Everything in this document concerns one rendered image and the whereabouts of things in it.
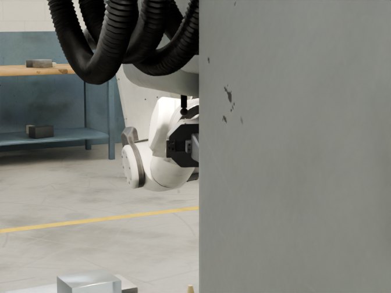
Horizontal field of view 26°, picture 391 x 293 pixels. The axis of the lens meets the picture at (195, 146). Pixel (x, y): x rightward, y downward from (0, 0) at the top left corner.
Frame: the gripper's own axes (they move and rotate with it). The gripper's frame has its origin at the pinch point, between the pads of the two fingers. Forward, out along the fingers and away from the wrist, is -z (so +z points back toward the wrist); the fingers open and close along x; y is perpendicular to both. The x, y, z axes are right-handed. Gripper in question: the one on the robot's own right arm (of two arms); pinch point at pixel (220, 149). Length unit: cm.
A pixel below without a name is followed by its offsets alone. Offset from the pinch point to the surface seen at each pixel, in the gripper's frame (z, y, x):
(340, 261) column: -59, -4, -4
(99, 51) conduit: -39.1, -14.2, -15.8
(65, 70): 681, 44, -24
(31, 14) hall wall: 773, -5, -57
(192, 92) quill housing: -10.8, -8.2, -5.1
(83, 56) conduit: -32.6, -13.5, -16.8
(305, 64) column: -56, -14, -5
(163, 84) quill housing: -6.9, -8.7, -7.7
